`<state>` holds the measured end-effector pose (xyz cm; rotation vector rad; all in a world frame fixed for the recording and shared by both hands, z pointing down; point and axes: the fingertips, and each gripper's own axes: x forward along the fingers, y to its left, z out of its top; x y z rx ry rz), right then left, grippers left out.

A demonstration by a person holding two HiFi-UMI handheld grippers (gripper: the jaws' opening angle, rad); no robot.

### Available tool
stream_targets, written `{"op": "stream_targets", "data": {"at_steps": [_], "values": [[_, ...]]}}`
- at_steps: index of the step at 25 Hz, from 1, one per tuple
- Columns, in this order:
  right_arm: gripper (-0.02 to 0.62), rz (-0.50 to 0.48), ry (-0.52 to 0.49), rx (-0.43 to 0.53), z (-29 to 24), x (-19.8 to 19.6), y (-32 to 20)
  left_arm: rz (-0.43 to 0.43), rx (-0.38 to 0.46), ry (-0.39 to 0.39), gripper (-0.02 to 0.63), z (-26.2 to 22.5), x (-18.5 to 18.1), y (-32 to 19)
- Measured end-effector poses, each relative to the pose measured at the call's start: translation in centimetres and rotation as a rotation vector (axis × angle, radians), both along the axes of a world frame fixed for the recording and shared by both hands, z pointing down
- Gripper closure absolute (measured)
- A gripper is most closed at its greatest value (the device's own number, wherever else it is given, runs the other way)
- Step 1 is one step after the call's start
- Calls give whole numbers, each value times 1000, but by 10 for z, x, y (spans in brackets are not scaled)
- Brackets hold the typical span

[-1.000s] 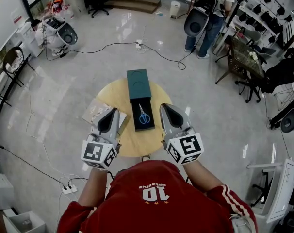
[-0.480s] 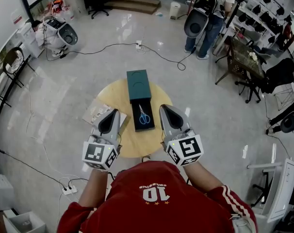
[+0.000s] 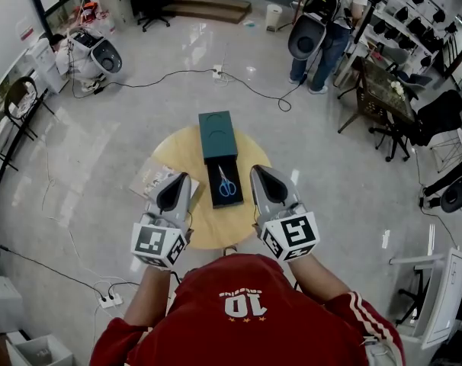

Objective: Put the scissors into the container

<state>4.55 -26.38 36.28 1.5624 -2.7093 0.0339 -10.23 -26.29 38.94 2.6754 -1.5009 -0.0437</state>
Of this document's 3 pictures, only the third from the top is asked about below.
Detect white shelf with black devices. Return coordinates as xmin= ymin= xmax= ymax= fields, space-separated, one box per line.
xmin=362 ymin=0 xmax=459 ymax=76

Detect grey magazine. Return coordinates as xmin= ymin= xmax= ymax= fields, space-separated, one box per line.
xmin=128 ymin=157 xmax=200 ymax=206

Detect black pod device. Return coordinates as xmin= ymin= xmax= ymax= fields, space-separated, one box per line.
xmin=419 ymin=172 xmax=462 ymax=214

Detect grey pod device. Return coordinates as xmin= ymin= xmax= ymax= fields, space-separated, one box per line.
xmin=69 ymin=31 xmax=124 ymax=76
xmin=287 ymin=12 xmax=328 ymax=62

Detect long black floor cable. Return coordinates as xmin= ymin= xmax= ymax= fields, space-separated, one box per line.
xmin=220 ymin=70 xmax=293 ymax=112

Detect person's left forearm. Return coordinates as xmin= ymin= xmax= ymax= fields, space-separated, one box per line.
xmin=123 ymin=264 xmax=179 ymax=328

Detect person's red jersey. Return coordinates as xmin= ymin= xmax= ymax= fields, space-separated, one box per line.
xmin=88 ymin=252 xmax=406 ymax=366

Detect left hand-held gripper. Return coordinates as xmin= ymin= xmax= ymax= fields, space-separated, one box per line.
xmin=130 ymin=172 xmax=194 ymax=271

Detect black metal frame chair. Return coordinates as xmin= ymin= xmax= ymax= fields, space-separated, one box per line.
xmin=3 ymin=75 xmax=56 ymax=141

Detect white trash bin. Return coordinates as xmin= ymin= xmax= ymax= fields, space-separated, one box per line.
xmin=265 ymin=3 xmax=284 ymax=33

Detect white water dispenser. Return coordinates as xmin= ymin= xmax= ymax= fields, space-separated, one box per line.
xmin=24 ymin=37 xmax=70 ymax=95

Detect person's right forearm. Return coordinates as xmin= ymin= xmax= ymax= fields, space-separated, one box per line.
xmin=287 ymin=254 xmax=355 ymax=303

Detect dark green drawer container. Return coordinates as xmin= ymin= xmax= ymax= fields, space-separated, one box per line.
xmin=198 ymin=110 xmax=245 ymax=210

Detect white open bin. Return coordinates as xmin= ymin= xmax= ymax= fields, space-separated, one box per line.
xmin=5 ymin=332 xmax=74 ymax=366

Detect dark patterned square table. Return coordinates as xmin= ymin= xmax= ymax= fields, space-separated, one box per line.
xmin=336 ymin=56 xmax=419 ymax=135

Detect blue-handled scissors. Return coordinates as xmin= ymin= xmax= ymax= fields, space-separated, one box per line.
xmin=217 ymin=165 xmax=236 ymax=198

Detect white storage box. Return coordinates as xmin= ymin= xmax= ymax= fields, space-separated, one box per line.
xmin=0 ymin=274 xmax=25 ymax=336

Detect wooden step platform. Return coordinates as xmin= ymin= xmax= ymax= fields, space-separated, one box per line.
xmin=162 ymin=0 xmax=253 ymax=25

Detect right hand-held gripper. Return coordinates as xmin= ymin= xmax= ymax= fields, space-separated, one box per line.
xmin=249 ymin=165 xmax=321 ymax=263

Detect white standing desk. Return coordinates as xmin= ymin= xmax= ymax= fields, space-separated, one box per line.
xmin=388 ymin=247 xmax=462 ymax=351

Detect white wire side table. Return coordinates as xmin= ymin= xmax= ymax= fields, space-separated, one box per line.
xmin=428 ymin=127 xmax=462 ymax=174

